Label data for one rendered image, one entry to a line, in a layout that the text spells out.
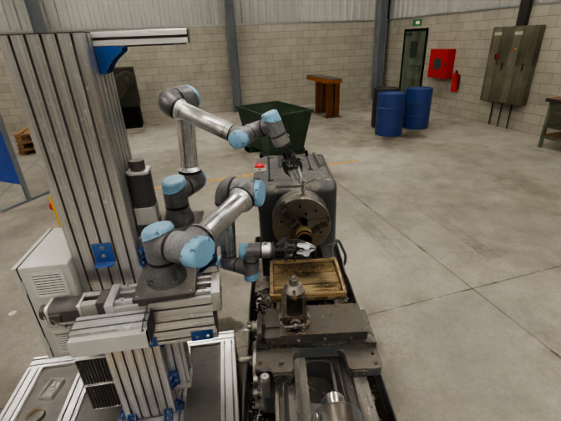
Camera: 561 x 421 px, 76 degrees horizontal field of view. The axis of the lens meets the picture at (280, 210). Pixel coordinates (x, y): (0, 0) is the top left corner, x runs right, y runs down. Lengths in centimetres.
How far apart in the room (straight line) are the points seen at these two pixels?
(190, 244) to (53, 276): 63
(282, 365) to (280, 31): 1119
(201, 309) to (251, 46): 1072
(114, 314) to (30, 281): 38
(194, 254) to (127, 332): 38
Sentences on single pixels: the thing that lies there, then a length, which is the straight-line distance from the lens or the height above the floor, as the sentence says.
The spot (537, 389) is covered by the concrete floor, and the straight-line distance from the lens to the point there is 290.
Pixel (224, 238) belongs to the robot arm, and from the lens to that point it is 172.
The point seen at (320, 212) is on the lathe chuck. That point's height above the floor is 115.
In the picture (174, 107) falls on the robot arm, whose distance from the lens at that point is 165.
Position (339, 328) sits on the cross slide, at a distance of 147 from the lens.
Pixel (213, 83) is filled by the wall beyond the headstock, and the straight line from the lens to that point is 1166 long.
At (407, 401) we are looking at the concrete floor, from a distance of 255.
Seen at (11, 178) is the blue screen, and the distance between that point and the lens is 646.
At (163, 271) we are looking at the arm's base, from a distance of 140.
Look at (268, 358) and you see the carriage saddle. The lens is 145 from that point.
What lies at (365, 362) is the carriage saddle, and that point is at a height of 90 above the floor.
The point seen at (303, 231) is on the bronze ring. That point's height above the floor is 111.
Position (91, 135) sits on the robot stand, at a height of 170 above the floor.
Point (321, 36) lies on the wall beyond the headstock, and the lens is 1250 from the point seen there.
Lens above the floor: 198
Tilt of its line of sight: 25 degrees down
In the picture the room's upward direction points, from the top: 2 degrees counter-clockwise
